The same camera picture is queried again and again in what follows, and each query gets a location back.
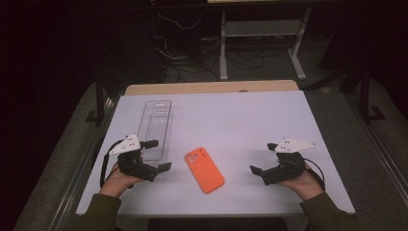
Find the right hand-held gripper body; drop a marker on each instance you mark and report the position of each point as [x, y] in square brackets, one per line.
[284, 168]

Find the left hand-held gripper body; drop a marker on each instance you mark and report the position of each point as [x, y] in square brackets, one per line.
[134, 168]

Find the clear plastic packaging tray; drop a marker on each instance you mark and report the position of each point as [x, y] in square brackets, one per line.
[155, 128]

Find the orange phone case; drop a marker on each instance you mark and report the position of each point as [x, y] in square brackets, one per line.
[204, 170]

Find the person's left hand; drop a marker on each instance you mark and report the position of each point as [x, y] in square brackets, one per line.
[117, 183]

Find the person's right hand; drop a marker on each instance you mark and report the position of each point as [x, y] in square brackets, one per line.
[304, 186]

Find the black metal stand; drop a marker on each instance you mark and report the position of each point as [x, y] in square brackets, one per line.
[364, 96]
[100, 102]

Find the metal floor rail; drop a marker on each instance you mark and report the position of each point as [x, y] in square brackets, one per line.
[80, 170]
[385, 160]

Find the white metal desk frame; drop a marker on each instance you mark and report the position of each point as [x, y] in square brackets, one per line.
[263, 28]

